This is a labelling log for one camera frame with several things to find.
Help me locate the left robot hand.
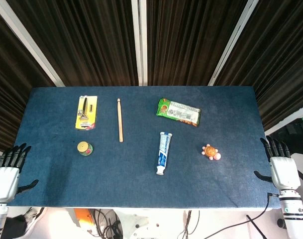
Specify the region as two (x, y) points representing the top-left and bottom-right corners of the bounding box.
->
(0, 143), (39, 202)

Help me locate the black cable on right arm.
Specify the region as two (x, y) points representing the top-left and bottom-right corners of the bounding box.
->
(191, 192), (280, 239)

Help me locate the orange toy turtle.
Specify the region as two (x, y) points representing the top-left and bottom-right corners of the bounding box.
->
(201, 143), (222, 161)

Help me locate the green snack packet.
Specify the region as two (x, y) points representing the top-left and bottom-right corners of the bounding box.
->
(156, 97), (202, 127)

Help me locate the white blue toothpaste tube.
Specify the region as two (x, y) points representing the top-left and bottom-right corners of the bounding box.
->
(155, 131), (173, 176)

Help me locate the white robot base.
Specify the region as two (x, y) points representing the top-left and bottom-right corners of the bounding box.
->
(113, 209), (184, 239)

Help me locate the black white sneaker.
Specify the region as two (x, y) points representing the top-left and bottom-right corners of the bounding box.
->
(6, 207), (40, 225)

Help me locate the wooden drumstick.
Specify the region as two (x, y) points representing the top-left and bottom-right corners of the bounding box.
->
(116, 98), (124, 143)

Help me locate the blue table cloth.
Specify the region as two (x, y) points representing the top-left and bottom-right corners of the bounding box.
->
(6, 86), (281, 209)

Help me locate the small jar with yellow lid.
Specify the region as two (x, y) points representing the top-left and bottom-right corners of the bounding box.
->
(77, 140), (94, 157)

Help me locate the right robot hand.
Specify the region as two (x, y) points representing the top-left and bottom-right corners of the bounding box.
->
(253, 136), (302, 191)

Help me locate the razor in yellow blister pack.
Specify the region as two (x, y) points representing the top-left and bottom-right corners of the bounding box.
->
(75, 95), (98, 130)

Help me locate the orange device under table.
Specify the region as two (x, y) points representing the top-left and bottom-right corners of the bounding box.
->
(73, 208), (93, 229)

